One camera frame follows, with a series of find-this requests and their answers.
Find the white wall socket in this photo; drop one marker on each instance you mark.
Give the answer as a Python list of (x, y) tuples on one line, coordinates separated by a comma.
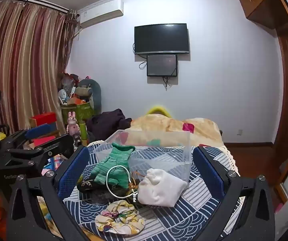
[(239, 132)]

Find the clear plastic storage box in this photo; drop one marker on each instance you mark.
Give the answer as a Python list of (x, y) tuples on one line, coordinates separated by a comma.
[(159, 160)]

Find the white cloth pouch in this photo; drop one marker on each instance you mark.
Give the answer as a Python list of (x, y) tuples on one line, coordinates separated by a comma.
[(159, 188)]

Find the white air conditioner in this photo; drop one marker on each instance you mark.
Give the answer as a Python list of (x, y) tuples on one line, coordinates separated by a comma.
[(101, 13)]

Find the curtain rail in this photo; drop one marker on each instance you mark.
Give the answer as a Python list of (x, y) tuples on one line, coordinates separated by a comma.
[(33, 3)]

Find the dark purple clothing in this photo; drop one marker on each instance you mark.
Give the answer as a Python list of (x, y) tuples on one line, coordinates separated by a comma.
[(106, 123)]

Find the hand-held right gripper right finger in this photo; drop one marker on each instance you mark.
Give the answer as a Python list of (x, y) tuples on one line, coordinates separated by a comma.
[(209, 172)]

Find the green bottle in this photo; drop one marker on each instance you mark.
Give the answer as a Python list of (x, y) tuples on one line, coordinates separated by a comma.
[(83, 131)]

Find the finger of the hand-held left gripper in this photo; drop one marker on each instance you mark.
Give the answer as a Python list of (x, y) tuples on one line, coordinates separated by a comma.
[(41, 130), (60, 144)]

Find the yellow rounded item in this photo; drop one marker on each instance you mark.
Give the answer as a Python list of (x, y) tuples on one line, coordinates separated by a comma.
[(159, 110)]

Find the floral fabric scrunchie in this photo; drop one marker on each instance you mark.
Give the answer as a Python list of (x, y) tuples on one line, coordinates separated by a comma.
[(118, 218)]

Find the green knitted glove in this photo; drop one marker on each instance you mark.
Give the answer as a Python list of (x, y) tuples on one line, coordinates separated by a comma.
[(111, 163)]

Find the green cardboard box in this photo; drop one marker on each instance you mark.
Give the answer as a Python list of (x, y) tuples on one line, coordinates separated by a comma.
[(80, 111)]

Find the small black wall monitor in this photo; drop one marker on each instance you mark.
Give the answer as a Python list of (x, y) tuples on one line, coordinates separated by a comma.
[(162, 65)]

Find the wooden wardrobe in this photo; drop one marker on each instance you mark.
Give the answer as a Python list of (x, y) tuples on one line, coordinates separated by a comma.
[(286, 67)]

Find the red plastic bag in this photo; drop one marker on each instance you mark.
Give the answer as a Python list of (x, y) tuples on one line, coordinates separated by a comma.
[(67, 81)]

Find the pink bunny toy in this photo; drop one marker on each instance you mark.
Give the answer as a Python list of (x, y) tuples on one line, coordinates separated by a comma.
[(72, 126)]

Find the blue wave-patterned bed sheet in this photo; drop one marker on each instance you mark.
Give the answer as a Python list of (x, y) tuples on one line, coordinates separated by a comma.
[(184, 218)]

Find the red box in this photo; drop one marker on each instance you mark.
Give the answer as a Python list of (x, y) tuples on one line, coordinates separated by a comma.
[(45, 140), (43, 119)]

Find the dark embroidered cloth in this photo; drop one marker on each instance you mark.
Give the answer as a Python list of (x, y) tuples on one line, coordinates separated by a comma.
[(87, 185)]

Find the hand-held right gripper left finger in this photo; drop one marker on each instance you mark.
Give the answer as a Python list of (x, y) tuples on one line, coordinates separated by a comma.
[(73, 172)]

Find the yellow floral blanket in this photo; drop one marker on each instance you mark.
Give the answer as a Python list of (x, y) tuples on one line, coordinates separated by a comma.
[(159, 125)]

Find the striped red curtain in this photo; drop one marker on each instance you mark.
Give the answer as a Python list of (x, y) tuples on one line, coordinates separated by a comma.
[(21, 62)]

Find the small white fan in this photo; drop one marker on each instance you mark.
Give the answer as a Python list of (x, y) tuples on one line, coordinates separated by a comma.
[(63, 96)]

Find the black wall television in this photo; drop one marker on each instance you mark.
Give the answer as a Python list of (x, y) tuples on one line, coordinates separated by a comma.
[(161, 39)]

